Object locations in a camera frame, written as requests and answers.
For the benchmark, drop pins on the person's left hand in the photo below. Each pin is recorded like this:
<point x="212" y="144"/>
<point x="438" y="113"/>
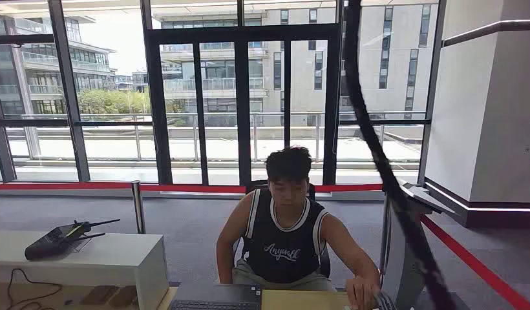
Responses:
<point x="363" y="293"/>

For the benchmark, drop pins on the person's left forearm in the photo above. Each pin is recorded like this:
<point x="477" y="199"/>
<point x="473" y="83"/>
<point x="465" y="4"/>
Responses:
<point x="359" y="265"/>

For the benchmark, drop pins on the person's right forearm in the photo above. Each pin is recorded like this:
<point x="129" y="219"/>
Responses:
<point x="224" y="265"/>

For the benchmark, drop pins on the person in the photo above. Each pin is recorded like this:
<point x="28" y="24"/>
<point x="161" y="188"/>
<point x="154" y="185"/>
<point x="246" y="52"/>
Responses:
<point x="286" y="248"/>

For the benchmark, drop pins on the grey kiosk stand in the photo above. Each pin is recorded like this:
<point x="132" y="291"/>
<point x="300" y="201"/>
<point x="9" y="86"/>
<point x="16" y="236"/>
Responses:
<point x="397" y="265"/>

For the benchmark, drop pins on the black mesh office chair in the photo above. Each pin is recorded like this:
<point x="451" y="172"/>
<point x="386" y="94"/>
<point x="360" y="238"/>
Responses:
<point x="323" y="267"/>

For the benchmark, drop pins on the dark grey laptop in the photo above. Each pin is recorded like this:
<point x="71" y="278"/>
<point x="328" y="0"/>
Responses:
<point x="213" y="295"/>

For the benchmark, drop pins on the metal balcony railing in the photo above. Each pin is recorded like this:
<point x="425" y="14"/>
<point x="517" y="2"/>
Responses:
<point x="119" y="114"/>

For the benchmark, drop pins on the long red barrier belt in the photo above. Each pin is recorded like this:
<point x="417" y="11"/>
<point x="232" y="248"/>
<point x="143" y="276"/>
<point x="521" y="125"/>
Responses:
<point x="76" y="185"/>

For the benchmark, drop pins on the black router with antennas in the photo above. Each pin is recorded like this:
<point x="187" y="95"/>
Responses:
<point x="46" y="246"/>

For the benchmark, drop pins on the chrome stanchion post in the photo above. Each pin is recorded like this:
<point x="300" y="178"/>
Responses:
<point x="138" y="209"/>
<point x="382" y="239"/>

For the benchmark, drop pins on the black glass door frame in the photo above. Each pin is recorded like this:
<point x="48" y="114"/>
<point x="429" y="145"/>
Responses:
<point x="243" y="107"/>

